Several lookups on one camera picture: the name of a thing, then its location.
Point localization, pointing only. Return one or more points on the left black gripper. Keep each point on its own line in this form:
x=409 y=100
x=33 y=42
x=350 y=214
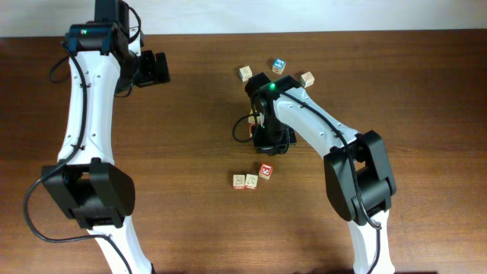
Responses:
x=151 y=75

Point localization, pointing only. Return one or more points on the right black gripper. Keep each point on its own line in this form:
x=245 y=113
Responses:
x=272 y=141

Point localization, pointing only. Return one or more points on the red letter E block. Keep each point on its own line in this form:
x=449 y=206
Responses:
x=265 y=171

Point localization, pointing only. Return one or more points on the plain wooden picture block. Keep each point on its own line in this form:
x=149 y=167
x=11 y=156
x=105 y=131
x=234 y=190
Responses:
x=251 y=181

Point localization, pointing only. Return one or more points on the green edged wooden block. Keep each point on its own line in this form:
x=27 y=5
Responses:
x=239 y=181
x=307 y=79

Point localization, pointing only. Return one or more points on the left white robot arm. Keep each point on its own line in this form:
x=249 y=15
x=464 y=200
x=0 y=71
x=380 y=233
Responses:
x=106 y=60

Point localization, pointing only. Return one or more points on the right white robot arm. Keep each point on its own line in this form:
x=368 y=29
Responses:
x=358 y=175

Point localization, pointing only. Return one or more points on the red letter U block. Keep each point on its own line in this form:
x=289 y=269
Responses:
x=251 y=129

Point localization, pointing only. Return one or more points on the yellow wooden block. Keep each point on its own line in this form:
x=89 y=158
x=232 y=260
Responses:
x=252 y=119

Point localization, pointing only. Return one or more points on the plain wooden block far left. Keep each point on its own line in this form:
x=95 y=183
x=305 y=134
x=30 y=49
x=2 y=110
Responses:
x=245 y=73

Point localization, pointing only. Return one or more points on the blue number five block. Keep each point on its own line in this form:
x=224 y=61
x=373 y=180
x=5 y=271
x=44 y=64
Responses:
x=278 y=66

